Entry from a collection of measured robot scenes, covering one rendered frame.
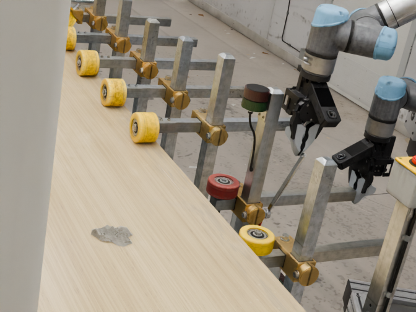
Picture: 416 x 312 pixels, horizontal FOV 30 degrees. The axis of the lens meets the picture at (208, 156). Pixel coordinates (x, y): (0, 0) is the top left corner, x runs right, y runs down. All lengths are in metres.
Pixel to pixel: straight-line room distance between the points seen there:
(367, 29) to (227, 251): 0.59
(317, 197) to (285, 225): 2.10
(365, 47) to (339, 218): 2.25
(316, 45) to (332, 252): 0.48
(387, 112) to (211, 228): 0.62
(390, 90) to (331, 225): 1.90
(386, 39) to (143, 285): 0.77
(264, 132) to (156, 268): 0.48
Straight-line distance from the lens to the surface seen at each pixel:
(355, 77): 5.74
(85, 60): 2.45
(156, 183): 1.86
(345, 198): 2.15
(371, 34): 1.78
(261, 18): 6.73
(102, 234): 1.61
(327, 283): 3.39
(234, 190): 1.90
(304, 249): 1.73
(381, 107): 2.07
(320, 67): 1.79
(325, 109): 1.78
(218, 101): 2.05
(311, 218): 1.69
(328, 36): 1.77
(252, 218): 1.91
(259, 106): 1.79
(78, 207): 1.71
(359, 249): 1.90
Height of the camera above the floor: 1.72
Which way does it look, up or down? 24 degrees down
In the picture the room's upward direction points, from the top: 11 degrees clockwise
